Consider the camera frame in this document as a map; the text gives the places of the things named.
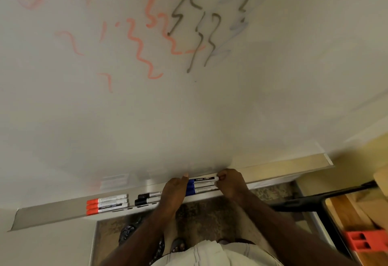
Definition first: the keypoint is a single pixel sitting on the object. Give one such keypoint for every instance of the person's right hand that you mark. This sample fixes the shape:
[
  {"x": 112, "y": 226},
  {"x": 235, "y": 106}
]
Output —
[{"x": 233, "y": 187}]

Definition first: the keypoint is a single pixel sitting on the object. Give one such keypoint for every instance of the white whiteboard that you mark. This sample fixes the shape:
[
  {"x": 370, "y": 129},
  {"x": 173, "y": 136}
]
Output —
[{"x": 242, "y": 93}]

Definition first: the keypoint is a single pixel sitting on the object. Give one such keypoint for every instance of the red whiteboard marker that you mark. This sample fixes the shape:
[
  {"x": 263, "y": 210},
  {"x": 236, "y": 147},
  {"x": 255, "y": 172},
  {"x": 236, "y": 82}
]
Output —
[
  {"x": 91, "y": 212},
  {"x": 91, "y": 206},
  {"x": 92, "y": 202}
]

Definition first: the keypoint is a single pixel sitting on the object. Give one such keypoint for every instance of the brown cardboard box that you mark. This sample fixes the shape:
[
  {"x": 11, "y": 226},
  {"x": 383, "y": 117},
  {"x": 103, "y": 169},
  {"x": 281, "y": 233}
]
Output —
[{"x": 376, "y": 202}]

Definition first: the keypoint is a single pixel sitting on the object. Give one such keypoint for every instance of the metal marker tray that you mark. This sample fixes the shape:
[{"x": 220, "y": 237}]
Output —
[{"x": 45, "y": 214}]

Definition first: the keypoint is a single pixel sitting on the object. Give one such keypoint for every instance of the person's right forearm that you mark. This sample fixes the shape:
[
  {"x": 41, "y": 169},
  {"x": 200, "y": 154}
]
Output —
[{"x": 288, "y": 232}]

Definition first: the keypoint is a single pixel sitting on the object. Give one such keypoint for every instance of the person's left forearm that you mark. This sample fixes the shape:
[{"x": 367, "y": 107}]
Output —
[{"x": 139, "y": 238}]

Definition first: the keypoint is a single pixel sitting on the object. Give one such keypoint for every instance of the person's white striped shirt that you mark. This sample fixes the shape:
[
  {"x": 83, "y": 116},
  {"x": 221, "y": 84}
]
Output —
[{"x": 218, "y": 256}]

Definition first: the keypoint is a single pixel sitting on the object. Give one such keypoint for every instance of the person's left sandaled foot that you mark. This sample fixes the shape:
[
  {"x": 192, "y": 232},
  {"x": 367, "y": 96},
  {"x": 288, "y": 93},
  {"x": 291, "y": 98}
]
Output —
[{"x": 178, "y": 246}]

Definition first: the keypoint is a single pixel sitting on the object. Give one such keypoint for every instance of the black trash bin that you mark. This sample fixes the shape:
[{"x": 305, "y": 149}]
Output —
[{"x": 127, "y": 232}]

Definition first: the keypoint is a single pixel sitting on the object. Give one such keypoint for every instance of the red plastic holder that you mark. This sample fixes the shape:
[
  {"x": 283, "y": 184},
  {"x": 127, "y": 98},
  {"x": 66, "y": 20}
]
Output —
[{"x": 366, "y": 240}]

